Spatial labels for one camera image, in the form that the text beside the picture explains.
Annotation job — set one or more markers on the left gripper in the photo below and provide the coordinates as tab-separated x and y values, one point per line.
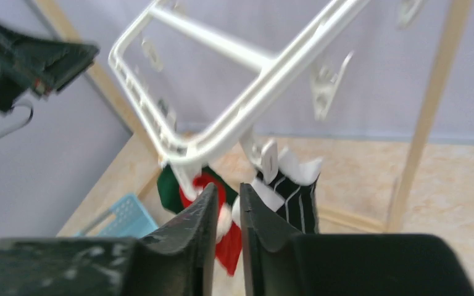
41	65

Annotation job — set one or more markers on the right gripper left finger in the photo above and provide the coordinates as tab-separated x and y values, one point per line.
176	259

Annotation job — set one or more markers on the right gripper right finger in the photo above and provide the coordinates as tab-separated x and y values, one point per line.
278	259

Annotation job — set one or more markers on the light blue plastic basket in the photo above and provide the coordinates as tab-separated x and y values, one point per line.
130	219

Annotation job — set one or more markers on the white clip hanger frame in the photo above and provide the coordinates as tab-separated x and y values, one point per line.
199	74

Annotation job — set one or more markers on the red hanging sock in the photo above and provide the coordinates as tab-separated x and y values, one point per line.
228	241

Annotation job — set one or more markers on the black striped hanging sock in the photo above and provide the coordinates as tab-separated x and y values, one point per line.
291	194

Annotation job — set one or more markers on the green hanging sock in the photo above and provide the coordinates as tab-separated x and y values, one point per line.
168	189

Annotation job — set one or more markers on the wooden drying rack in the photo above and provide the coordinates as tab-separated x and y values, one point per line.
421	122

